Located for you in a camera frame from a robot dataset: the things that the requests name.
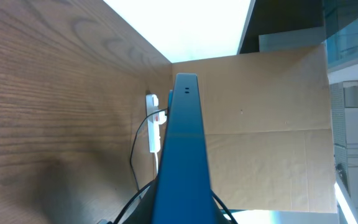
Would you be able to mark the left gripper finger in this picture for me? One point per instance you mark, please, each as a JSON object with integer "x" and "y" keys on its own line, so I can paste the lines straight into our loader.
{"x": 181, "y": 191}

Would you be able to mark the white power strip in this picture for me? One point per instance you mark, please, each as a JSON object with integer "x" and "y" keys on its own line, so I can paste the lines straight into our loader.
{"x": 155, "y": 117}

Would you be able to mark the cardboard panel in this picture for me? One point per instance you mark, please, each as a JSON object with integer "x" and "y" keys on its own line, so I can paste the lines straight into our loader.
{"x": 267, "y": 121}

